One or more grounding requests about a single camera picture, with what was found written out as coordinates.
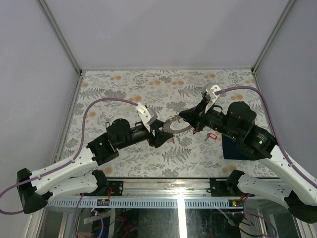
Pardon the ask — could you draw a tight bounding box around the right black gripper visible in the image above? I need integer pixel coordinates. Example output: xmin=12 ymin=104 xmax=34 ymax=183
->
xmin=179 ymin=97 xmax=240 ymax=140

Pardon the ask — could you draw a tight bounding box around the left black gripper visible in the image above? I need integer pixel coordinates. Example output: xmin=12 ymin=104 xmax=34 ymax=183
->
xmin=118 ymin=120 xmax=174 ymax=151

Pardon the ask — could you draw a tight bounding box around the metal key organizer ring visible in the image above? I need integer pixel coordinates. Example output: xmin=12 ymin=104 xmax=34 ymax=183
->
xmin=162 ymin=114 xmax=194 ymax=144

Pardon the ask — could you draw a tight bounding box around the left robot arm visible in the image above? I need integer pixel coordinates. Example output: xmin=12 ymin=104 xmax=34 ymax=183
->
xmin=17 ymin=119 xmax=173 ymax=214

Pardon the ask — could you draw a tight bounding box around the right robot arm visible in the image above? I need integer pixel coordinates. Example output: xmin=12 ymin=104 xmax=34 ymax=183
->
xmin=179 ymin=101 xmax=317 ymax=224

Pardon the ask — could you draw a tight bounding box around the key with red tag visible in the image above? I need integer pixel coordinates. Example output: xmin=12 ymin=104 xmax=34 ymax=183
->
xmin=205 ymin=133 xmax=218 ymax=141

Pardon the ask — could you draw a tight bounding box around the dark blue cloth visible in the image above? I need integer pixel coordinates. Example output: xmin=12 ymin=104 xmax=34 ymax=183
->
xmin=221 ymin=135 xmax=248 ymax=160

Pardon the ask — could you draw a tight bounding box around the floral table mat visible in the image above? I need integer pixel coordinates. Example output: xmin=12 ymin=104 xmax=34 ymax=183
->
xmin=62 ymin=70 xmax=274 ymax=178

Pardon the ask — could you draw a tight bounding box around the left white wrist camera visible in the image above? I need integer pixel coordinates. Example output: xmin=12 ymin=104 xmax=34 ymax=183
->
xmin=136 ymin=103 xmax=158 ymax=132

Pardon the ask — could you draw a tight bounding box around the aluminium front rail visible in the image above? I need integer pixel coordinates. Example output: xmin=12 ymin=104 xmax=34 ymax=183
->
xmin=37 ymin=178 xmax=304 ymax=198

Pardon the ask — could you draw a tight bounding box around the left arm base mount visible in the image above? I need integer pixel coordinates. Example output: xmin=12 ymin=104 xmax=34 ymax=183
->
xmin=80 ymin=180 xmax=124 ymax=197

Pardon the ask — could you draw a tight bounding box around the slotted cable duct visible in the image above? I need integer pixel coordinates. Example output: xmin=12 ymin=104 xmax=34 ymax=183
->
xmin=48 ymin=197 xmax=243 ymax=209

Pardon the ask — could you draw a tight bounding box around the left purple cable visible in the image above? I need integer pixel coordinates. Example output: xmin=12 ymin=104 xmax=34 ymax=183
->
xmin=0 ymin=98 xmax=139 ymax=238

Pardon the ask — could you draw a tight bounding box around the purple cable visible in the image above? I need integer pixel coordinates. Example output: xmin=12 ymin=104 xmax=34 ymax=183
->
xmin=214 ymin=86 xmax=317 ymax=236
xmin=0 ymin=98 xmax=139 ymax=238

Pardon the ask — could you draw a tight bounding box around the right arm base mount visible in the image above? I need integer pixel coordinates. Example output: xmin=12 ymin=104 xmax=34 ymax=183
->
xmin=208 ymin=178 xmax=249 ymax=197

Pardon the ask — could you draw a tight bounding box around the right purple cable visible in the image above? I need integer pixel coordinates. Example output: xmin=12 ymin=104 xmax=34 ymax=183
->
xmin=214 ymin=86 xmax=317 ymax=236

